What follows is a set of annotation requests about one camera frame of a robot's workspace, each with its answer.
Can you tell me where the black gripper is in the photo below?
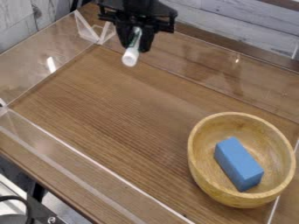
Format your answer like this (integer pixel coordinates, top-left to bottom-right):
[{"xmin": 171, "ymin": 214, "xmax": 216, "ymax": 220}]
[{"xmin": 98, "ymin": 0, "xmax": 178, "ymax": 53}]

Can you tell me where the green Expo marker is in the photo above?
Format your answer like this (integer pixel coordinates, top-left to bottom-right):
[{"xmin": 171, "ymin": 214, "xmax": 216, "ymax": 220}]
[{"xmin": 122, "ymin": 27, "xmax": 143, "ymax": 67}]

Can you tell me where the brown wooden bowl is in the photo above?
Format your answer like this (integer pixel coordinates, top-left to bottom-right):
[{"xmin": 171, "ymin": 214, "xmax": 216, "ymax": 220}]
[{"xmin": 187, "ymin": 112, "xmax": 295, "ymax": 208}]

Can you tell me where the blue foam block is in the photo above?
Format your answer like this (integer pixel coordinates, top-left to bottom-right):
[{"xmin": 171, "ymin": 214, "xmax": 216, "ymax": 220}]
[{"xmin": 214, "ymin": 137, "xmax": 264, "ymax": 192}]

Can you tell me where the black metal table leg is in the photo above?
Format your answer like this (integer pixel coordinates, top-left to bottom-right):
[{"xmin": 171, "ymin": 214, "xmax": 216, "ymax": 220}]
[{"xmin": 32, "ymin": 183, "xmax": 47, "ymax": 202}]

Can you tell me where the clear acrylic corner bracket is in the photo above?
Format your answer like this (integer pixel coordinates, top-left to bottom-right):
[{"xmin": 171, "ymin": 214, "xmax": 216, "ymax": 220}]
[{"xmin": 74, "ymin": 10, "xmax": 116, "ymax": 46}]

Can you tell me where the black cable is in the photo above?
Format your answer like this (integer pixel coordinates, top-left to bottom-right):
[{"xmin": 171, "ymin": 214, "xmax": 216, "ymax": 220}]
[{"xmin": 0, "ymin": 195, "xmax": 33, "ymax": 224}]

